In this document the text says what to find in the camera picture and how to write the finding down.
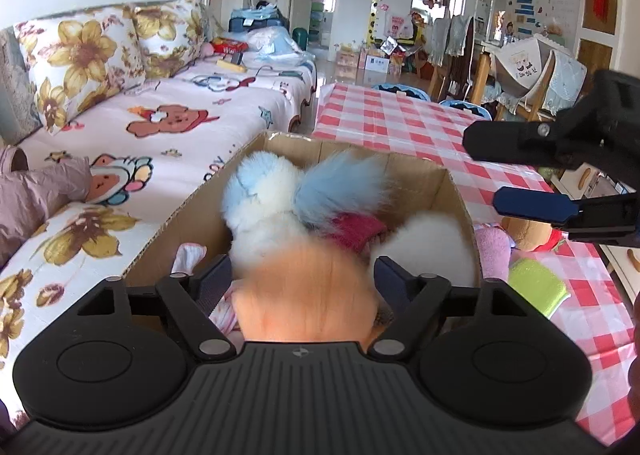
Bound white and blue fluffy plush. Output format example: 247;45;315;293
221;149;393;282

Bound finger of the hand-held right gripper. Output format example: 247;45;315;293
492;186;640;247
462;119;566;169

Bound small floral sofa cushion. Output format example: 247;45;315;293
132;0;208;81

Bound printed white baby cloth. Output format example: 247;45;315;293
172;244;241;335

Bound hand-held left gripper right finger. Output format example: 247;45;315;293
367;256;544;362

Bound wooden chair with cloth cover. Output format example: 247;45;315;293
537;48;588;123
472;32;556;122

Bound large floral sofa cushion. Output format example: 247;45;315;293
15;10;146;133

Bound pink jacket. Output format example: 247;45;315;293
0;145;93;268

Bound red white checkered tablecloth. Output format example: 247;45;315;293
312;82;636;446

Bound blue plastic stool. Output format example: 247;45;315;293
372;83;432;102
442;100;496;122

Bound green and yellow cloth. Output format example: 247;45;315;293
509;257;571;320

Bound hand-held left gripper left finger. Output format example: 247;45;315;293
74;254;237;362

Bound red knitted soft toy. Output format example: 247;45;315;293
324;212;387;254

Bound pink plush pillow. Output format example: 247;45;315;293
474;225;513;282

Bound hanging grey clothes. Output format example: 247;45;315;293
427;12;476;101

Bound red snack box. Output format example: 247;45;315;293
210;38;250;56

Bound orange plush toy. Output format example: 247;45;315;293
232;240;381;343

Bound sofa with printed sheet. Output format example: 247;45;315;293
0;0;318;431

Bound blue bag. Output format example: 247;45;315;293
229;5;291;33

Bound white television cabinet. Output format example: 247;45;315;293
552;165;640;308

